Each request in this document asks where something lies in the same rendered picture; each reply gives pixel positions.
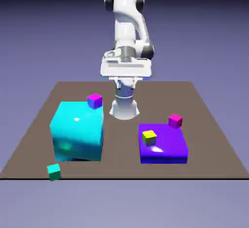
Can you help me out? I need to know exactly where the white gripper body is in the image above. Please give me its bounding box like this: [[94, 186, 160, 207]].
[[100, 57, 152, 81]]

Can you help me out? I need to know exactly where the small magenta cube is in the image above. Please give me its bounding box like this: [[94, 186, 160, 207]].
[[87, 93, 103, 110]]

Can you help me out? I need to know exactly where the small yellow cube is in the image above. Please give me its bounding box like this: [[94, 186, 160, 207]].
[[142, 130, 158, 147]]

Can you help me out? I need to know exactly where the small pink cube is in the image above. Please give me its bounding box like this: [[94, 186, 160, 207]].
[[168, 113, 184, 129]]

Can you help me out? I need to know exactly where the small teal cube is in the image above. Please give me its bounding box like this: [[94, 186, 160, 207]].
[[47, 163, 62, 182]]

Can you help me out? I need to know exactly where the large cyan box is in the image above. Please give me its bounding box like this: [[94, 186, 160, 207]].
[[49, 101, 105, 162]]

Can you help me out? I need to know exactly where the large violet box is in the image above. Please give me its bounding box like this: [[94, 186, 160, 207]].
[[138, 123, 189, 165]]

